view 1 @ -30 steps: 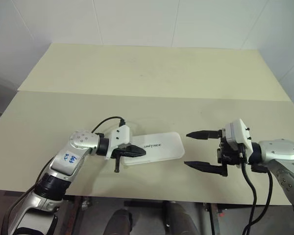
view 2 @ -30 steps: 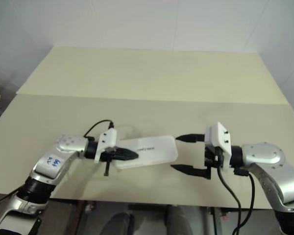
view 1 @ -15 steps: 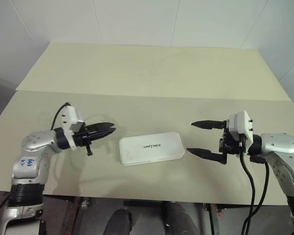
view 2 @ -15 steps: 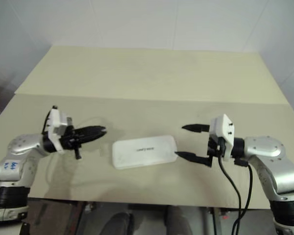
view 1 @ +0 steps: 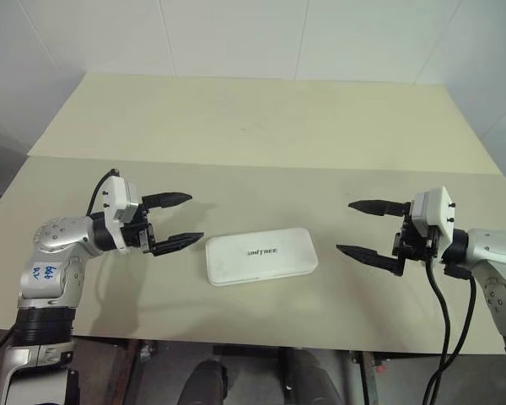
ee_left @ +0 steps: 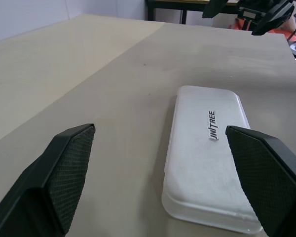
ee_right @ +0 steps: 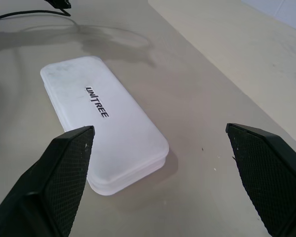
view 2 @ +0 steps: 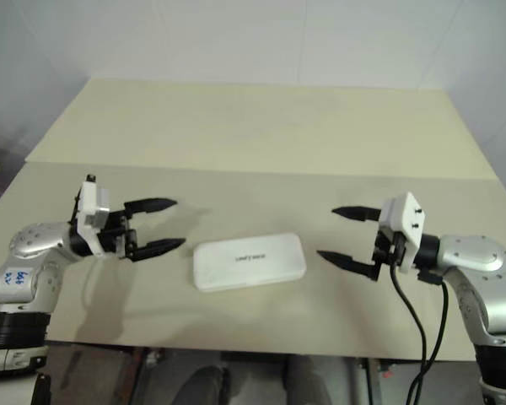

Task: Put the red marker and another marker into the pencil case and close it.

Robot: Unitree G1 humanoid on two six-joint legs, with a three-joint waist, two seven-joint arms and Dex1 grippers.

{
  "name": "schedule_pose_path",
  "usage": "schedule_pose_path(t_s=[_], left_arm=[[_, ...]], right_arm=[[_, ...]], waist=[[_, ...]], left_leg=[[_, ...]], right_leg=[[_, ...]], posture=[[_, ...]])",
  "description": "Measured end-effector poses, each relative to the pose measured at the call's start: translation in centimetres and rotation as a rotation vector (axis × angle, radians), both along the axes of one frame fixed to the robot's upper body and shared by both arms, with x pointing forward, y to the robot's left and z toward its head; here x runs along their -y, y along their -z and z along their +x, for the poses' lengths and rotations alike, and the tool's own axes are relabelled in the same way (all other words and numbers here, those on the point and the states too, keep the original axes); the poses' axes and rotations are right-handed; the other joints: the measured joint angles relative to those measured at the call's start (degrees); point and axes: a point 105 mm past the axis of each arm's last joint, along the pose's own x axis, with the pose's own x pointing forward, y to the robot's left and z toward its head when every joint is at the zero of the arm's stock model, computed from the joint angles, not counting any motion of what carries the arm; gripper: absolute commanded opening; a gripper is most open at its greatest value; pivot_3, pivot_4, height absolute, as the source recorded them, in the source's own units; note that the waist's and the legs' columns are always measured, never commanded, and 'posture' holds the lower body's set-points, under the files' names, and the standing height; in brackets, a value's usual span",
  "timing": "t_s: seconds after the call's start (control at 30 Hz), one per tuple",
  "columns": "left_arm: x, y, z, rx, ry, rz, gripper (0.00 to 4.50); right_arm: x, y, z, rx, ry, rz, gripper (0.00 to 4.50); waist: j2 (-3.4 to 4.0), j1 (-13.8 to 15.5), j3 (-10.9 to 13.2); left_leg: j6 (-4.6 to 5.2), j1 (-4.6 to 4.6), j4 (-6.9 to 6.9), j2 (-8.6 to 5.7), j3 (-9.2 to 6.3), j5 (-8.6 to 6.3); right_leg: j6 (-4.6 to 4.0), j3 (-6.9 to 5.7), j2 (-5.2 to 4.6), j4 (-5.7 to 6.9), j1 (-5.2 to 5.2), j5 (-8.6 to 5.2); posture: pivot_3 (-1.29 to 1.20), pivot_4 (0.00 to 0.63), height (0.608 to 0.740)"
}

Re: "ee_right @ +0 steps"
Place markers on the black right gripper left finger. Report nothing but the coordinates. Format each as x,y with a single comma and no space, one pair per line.
39,187

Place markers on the white plastic Unitree pencil case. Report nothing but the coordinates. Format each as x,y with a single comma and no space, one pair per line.
118,138

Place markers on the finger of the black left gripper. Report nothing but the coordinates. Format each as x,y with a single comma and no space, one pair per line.
60,3

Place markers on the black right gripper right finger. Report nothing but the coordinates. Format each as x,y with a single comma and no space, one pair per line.
271,182

